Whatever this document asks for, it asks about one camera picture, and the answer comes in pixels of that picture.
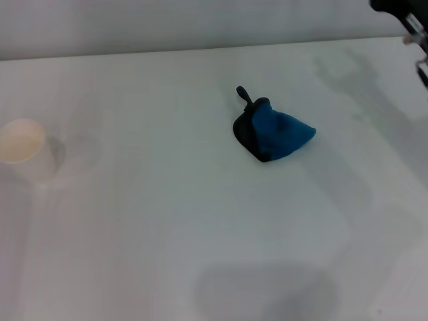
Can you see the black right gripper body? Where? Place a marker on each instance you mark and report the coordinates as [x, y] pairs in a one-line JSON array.
[[391, 6]]

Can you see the blue rag with black trim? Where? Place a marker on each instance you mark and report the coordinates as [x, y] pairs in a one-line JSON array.
[[277, 137]]

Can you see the white paper cup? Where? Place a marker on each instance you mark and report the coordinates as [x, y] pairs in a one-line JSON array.
[[21, 147]]

